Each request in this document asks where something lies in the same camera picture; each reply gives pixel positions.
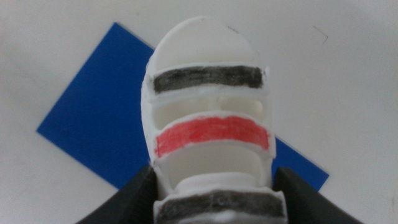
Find white sandal black red straps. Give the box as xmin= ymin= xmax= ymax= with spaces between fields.
xmin=140 ymin=16 xmax=289 ymax=224

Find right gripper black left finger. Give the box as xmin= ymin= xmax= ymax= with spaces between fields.
xmin=76 ymin=165 xmax=159 ymax=224

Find blue rectangular mat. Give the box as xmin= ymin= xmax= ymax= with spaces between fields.
xmin=36 ymin=22 xmax=330 ymax=192

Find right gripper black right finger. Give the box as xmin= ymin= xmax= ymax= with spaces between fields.
xmin=272 ymin=167 xmax=363 ymax=224

